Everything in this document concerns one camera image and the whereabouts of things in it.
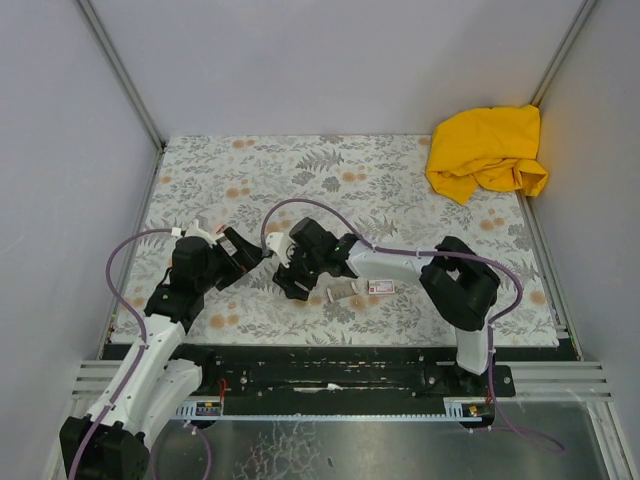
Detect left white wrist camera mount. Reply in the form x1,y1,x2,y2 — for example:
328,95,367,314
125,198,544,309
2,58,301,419
170,218,215,245

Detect yellow cloth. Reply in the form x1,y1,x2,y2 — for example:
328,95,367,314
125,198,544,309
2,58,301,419
425,105,549,205

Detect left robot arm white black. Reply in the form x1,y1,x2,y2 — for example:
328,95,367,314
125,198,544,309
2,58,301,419
59,222,263,479

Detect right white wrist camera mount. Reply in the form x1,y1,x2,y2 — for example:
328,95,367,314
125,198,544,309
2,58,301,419
265,232,295,268

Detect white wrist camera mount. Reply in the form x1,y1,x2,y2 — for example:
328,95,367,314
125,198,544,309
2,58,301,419
265,232,295,268
170,218,215,245

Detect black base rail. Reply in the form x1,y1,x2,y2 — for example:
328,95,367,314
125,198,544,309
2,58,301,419
170,344,516,417

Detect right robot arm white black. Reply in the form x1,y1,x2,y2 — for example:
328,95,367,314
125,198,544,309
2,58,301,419
264,218,500,375

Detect floral patterned mat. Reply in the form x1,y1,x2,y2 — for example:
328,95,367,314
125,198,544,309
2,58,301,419
109,135,559,347

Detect staple box tray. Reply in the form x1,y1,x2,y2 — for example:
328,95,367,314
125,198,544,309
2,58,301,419
326,281,358,303

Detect red staple box sleeve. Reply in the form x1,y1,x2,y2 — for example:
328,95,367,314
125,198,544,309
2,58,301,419
368,279,395,295

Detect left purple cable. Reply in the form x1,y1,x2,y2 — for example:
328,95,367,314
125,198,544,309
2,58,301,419
67,227,213,480

